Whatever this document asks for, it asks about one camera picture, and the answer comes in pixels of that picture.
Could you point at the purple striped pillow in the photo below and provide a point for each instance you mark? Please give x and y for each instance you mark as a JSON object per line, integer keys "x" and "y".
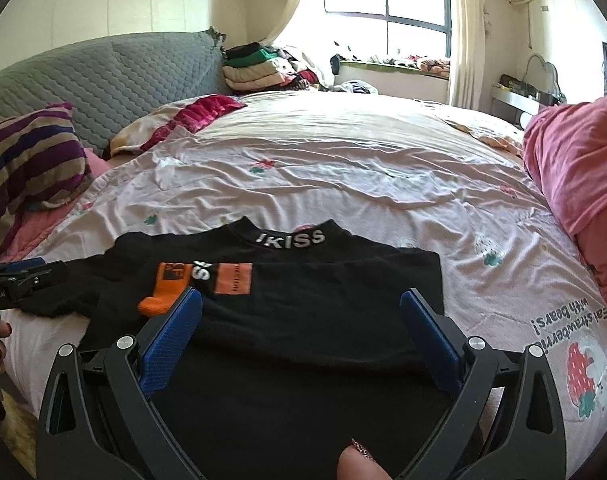
{"x": 43, "y": 165}

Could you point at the stack of folded clothes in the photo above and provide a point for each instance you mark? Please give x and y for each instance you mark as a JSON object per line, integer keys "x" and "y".
{"x": 257, "y": 67}

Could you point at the window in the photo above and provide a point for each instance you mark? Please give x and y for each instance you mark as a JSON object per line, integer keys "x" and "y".
{"x": 391, "y": 27}

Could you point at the white side desk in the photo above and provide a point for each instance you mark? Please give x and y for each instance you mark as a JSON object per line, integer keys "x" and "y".
{"x": 525, "y": 101}

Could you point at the pink quilt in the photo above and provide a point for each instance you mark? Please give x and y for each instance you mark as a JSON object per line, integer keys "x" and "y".
{"x": 565, "y": 153}

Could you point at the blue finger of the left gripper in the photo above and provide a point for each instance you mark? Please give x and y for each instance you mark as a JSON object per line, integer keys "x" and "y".
{"x": 21, "y": 266}

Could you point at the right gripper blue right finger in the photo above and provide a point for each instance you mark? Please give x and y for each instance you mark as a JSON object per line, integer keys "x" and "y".
{"x": 437, "y": 339}

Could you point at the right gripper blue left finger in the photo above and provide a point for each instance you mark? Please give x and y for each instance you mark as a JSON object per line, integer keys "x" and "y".
{"x": 163, "y": 340}

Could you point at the black orange IKISS shirt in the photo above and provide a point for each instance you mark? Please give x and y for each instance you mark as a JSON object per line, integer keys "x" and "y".
{"x": 300, "y": 349}

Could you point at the grey quilted headboard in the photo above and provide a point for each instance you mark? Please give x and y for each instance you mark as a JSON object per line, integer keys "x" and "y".
{"x": 111, "y": 81}

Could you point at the cream curtain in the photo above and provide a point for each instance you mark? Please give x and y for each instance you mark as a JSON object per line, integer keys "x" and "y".
{"x": 468, "y": 53}

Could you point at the pink strawberry print bedsheet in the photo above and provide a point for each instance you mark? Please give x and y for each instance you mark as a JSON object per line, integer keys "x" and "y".
{"x": 400, "y": 172}

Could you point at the window sill clutter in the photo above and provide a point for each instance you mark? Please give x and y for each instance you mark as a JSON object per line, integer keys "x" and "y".
{"x": 432, "y": 67}

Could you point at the right hand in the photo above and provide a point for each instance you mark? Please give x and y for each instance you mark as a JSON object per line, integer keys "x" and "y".
{"x": 356, "y": 463}

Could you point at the red cream blanket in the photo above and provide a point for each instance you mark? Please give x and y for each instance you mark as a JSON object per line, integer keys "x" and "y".
{"x": 190, "y": 115}

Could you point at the left hand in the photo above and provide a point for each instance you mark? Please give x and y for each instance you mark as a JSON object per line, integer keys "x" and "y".
{"x": 5, "y": 332}

